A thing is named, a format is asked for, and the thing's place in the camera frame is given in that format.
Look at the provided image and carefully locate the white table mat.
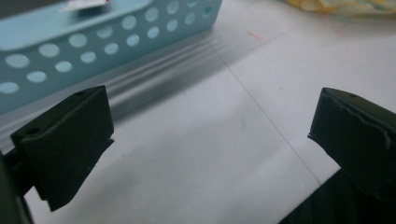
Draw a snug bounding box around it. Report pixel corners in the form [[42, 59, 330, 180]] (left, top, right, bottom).
[[0, 0, 396, 224]]

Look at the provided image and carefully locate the light blue perforated plastic basket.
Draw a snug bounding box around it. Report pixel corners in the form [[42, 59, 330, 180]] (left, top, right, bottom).
[[0, 0, 223, 116]]

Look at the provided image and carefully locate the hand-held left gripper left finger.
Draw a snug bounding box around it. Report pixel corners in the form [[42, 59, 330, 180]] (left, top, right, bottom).
[[10, 85, 115, 213]]

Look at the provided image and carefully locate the yellow patterned cloth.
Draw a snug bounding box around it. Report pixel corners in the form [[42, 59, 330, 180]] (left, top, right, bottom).
[[281, 0, 396, 17]]

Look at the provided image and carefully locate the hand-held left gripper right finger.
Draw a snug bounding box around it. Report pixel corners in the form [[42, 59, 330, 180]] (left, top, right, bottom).
[[307, 87, 396, 203]]

